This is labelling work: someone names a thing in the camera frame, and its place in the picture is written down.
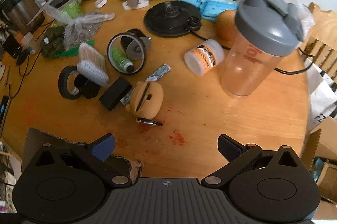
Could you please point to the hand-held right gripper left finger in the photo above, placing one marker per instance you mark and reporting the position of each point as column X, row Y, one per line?
column 104, row 146

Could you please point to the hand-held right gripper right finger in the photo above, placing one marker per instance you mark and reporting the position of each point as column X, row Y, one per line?
column 227, row 146

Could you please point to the black rectangular box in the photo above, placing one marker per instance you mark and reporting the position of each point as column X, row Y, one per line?
column 115, row 92

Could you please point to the black hexagonal cup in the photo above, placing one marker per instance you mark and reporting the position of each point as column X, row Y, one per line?
column 89, row 88

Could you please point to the cardboard box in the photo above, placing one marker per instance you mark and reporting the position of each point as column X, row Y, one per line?
column 39, row 137

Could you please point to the black tape roll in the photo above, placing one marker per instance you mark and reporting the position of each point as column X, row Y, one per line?
column 63, row 82

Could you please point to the cotton swab pack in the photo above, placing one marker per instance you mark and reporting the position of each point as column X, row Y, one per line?
column 90, row 55

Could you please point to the white pill bottle orange label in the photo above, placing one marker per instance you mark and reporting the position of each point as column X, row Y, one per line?
column 204, row 57

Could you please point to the silver foil sachet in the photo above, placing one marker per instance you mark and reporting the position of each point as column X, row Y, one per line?
column 159, row 72

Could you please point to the round black-rimmed mirror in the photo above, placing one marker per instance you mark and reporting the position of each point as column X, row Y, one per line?
column 144, row 59

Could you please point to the wooden desktop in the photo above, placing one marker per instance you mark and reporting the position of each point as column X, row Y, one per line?
column 197, row 108

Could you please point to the clear shaker bottle grey lid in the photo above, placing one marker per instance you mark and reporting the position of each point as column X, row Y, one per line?
column 244, row 69

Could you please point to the green tube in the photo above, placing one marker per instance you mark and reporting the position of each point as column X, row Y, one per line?
column 119, row 58

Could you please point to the black roll with grey core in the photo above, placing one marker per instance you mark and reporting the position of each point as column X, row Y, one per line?
column 135, row 49

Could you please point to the black smartphone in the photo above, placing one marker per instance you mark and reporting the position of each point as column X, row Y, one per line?
column 4, row 113

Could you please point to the white shopping bag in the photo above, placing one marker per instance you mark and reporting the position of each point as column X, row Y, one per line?
column 323, row 97

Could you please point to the green net bag of nuts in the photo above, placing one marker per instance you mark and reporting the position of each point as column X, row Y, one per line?
column 52, row 41

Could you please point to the small clear plastic bag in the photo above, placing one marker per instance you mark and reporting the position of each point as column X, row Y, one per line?
column 79, row 29

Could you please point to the black desk stand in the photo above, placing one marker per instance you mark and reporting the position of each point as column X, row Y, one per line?
column 23, row 57

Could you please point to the brown round fruit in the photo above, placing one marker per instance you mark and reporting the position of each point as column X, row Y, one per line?
column 226, row 25

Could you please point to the small white bottle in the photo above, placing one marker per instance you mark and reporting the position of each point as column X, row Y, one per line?
column 27, row 40

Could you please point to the black kettle base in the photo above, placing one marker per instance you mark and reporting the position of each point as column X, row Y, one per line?
column 165, row 19

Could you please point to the green jar with black lid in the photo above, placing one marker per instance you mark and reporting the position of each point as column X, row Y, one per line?
column 69, row 7

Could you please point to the wooden chair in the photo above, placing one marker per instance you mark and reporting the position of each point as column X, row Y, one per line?
column 323, row 26

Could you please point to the steel electric kettle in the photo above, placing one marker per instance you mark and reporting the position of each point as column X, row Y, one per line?
column 18, row 12

